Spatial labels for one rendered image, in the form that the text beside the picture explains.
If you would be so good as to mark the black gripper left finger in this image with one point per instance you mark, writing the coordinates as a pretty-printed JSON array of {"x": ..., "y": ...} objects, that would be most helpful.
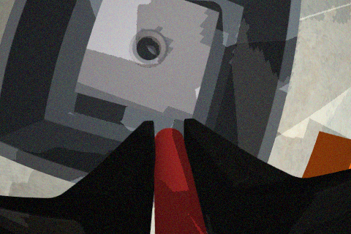
[{"x": 114, "y": 198}]

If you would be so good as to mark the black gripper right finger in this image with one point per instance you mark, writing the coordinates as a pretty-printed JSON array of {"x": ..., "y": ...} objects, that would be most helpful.
[{"x": 241, "y": 194}]

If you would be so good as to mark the red peg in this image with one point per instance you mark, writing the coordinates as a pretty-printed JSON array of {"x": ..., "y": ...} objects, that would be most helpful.
[{"x": 176, "y": 204}]

